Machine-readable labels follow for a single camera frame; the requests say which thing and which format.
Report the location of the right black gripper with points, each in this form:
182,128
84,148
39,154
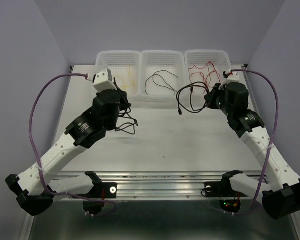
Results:
211,96

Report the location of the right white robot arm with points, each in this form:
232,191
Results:
280,193

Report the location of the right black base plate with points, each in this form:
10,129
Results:
214,189

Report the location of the right white plastic basket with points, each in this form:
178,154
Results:
204,67

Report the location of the white plastic basket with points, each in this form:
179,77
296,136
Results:
125,68
161,75
204,67

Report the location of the middle white plastic basket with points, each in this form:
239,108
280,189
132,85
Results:
161,75

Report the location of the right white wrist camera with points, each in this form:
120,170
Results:
229,77

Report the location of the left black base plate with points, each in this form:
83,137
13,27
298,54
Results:
103,190

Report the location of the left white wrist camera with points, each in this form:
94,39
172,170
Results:
103,80

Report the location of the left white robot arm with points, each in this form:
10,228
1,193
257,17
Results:
36,188

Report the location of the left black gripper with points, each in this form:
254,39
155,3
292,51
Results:
126,94

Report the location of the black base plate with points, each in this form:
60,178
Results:
103,190
214,189

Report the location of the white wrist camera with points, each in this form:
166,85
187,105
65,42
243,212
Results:
103,80
229,77

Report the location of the left white plastic basket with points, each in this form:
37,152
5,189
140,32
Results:
125,68

